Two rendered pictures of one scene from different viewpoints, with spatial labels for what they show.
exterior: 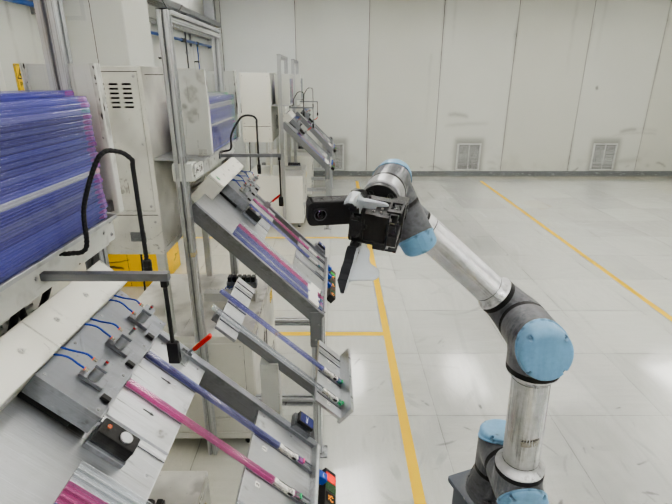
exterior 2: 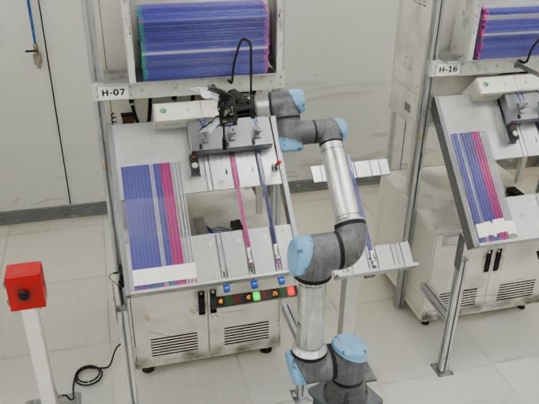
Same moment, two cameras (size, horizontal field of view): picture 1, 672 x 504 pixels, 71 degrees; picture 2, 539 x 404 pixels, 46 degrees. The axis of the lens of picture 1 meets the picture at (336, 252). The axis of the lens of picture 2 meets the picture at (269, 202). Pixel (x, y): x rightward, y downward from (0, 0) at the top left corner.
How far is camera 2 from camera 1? 2.03 m
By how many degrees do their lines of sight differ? 68
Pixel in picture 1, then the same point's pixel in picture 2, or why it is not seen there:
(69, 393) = (191, 135)
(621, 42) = not seen: outside the picture
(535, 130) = not seen: outside the picture
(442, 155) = not seen: outside the picture
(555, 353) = (293, 256)
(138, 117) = (426, 14)
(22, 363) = (183, 114)
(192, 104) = (468, 13)
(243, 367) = (427, 252)
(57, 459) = (176, 155)
